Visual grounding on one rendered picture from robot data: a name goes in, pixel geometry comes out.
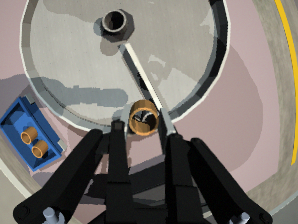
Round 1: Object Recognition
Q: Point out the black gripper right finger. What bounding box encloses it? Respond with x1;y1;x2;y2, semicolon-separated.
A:
157;108;273;224

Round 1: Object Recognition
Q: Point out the blue crate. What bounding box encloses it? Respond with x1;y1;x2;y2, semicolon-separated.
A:
0;93;67;172

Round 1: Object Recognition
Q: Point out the bronze bushing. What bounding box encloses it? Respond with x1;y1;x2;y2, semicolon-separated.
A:
32;140;48;158
129;99;159;135
21;126;38;144

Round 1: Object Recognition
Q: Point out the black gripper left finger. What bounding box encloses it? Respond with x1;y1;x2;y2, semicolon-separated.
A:
13;104;137;224

